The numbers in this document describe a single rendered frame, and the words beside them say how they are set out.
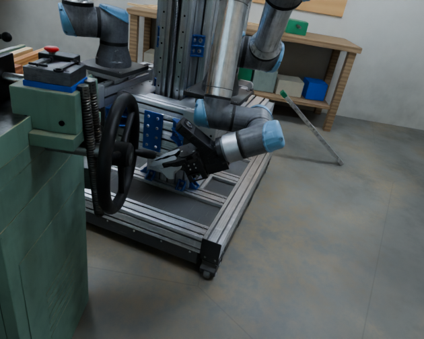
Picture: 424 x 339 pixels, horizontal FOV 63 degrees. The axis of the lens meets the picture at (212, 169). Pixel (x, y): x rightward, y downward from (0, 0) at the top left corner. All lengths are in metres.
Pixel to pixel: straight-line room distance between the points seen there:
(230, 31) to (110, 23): 0.69
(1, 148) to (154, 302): 1.01
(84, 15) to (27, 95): 0.76
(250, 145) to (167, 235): 0.84
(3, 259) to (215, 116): 0.59
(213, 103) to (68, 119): 0.37
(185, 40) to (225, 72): 0.59
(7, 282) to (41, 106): 0.38
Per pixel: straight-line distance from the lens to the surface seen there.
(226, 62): 0.94
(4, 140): 0.75
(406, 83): 4.57
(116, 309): 1.54
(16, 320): 0.98
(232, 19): 0.96
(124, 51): 1.57
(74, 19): 1.52
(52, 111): 0.80
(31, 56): 1.15
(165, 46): 1.55
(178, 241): 1.59
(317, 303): 1.74
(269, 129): 0.85
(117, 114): 0.74
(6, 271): 0.87
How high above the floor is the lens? 1.21
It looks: 29 degrees down
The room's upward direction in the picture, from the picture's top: 10 degrees clockwise
